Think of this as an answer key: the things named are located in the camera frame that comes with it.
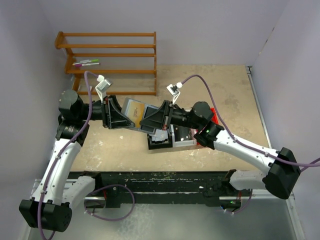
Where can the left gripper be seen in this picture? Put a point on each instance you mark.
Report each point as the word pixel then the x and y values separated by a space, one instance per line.
pixel 106 112

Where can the wooden shelf rack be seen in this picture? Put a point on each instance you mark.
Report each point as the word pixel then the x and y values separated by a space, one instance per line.
pixel 127 56

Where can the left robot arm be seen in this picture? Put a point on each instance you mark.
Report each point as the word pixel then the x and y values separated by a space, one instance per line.
pixel 51 205

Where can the white VIP cards pile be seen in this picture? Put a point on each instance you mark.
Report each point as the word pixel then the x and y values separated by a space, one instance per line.
pixel 159 136

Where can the green marker pen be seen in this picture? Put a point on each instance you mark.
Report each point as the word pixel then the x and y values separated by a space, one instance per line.
pixel 89 61

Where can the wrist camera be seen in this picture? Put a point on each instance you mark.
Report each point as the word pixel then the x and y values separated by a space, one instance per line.
pixel 102 87
pixel 174 90

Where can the white plastic bin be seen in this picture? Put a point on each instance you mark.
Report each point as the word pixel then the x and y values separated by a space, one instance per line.
pixel 192 142

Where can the black cards pile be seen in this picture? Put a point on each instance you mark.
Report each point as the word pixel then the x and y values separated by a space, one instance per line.
pixel 182 133

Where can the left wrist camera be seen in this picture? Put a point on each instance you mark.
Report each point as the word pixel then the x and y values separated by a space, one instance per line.
pixel 102 87

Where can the black plastic bin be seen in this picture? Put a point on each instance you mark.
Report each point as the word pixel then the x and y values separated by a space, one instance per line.
pixel 155 145

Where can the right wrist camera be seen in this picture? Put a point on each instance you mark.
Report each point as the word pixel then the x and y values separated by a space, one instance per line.
pixel 174 90

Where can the pink marker pen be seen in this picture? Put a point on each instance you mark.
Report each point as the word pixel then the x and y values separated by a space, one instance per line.
pixel 86 64

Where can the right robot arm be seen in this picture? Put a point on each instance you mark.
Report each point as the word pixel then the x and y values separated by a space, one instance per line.
pixel 277 170

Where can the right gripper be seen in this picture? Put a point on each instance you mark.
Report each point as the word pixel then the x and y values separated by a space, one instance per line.
pixel 170 113

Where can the red plastic bin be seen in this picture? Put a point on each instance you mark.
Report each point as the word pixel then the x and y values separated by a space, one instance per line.
pixel 213 115

